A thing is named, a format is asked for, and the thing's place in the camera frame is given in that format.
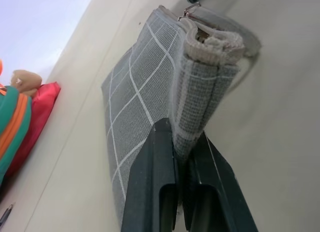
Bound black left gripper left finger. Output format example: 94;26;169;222
121;118;180;232

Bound brown plush toy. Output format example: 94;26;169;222
9;69;43;99

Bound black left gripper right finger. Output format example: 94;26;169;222
181;131;259;232

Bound teal and orange backpack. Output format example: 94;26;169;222
0;58;33;177

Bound red fabric bag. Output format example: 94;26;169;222
4;82;62;177

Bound dark pen-shaped tool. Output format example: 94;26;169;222
0;203;15;228

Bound brown patterned pouch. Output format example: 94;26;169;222
100;6;263;205

